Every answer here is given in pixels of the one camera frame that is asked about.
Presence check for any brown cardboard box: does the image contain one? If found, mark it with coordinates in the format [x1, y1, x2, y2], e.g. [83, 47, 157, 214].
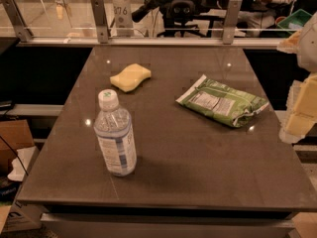
[0, 120, 34, 175]

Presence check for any left metal railing post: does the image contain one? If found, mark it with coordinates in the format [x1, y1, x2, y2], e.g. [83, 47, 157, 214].
[0, 0, 34, 43]

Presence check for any yellow sponge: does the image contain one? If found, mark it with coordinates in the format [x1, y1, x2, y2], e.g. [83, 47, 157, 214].
[110, 63, 152, 92]

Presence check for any green jalapeno chip bag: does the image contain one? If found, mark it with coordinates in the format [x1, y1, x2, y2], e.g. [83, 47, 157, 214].
[176, 74, 268, 128]

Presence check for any white paper sheet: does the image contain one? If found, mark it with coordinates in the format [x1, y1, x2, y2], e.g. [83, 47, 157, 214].
[7, 146, 40, 181]

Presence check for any black office chair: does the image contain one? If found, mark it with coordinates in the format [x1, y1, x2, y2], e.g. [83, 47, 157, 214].
[158, 0, 203, 37]

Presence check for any seated person in white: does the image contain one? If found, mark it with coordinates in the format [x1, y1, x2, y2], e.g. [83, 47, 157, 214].
[238, 0, 295, 36]

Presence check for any black cable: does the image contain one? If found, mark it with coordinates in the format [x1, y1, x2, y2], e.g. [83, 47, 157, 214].
[0, 135, 30, 177]

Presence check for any middle metal railing post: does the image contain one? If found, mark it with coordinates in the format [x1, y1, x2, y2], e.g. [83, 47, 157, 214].
[90, 0, 109, 44]

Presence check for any right metal railing post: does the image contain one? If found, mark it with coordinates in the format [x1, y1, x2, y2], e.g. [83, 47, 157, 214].
[222, 0, 243, 45]

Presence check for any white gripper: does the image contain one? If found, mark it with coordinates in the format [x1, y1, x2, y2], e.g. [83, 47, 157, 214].
[278, 13, 317, 137]

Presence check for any green plastic bin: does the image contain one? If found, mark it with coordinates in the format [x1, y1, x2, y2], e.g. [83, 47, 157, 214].
[277, 9, 312, 31]

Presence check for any white numbered pillar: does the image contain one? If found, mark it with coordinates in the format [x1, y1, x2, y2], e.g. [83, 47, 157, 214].
[112, 0, 134, 37]

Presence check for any metal railing post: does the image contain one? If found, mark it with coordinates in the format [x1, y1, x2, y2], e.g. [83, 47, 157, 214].
[90, 0, 109, 44]
[0, 0, 34, 43]
[222, 0, 243, 45]

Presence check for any clear plastic water bottle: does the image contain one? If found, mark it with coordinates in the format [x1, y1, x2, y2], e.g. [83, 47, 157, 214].
[94, 89, 137, 177]

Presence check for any white cardboard box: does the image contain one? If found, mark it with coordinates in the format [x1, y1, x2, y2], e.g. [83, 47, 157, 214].
[0, 202, 42, 233]

